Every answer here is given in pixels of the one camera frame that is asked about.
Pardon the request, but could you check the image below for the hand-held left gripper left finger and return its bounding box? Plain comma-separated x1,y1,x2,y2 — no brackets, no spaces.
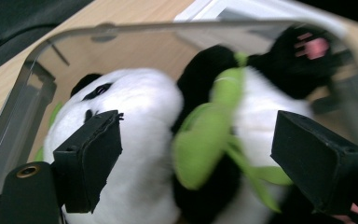
52,109,124,215

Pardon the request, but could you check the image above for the black floor cable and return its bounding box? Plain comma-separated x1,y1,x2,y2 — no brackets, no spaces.
0,22,58,61

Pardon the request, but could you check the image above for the clear plastic storage box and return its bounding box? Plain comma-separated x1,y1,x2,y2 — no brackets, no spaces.
0,19,358,201

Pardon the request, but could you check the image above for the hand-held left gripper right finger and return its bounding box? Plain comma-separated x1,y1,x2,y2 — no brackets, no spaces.
270,110,358,216

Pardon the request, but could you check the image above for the white storage box lid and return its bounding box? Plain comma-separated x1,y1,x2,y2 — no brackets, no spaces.
173,0,349,38

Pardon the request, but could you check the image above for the panda plush toy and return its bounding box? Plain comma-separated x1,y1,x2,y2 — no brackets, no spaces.
34,26,358,224

